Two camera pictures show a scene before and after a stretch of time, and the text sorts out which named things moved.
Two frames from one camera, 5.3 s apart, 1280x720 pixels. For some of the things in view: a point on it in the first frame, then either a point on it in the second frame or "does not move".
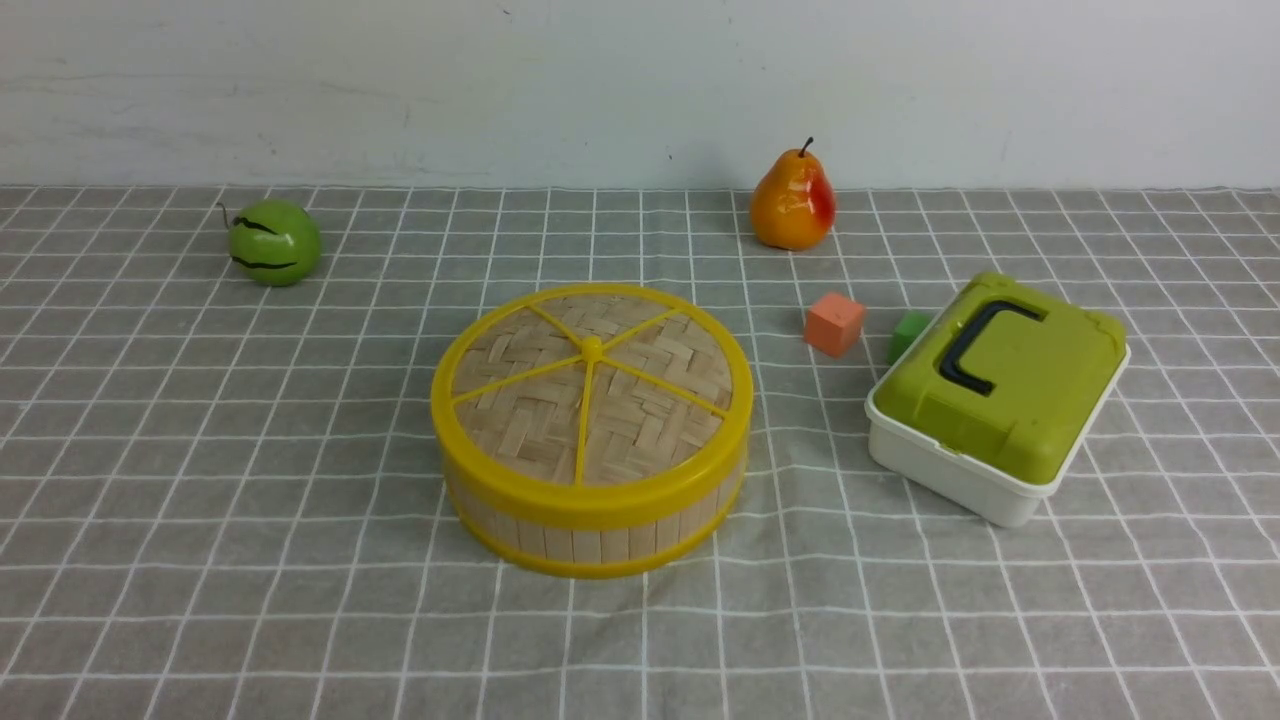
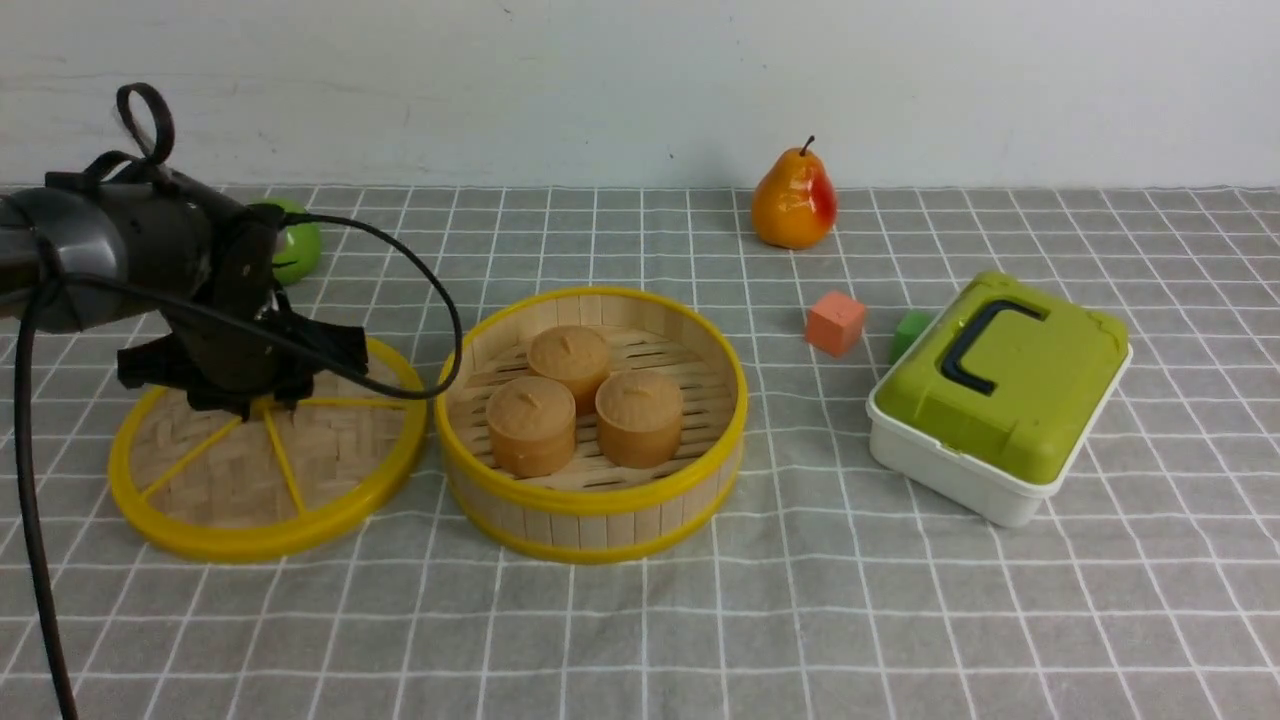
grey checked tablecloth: [221, 499] does not move
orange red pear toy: [792, 205] does not move
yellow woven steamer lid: [593, 400] → [287, 479]
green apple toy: [274, 243] does not move
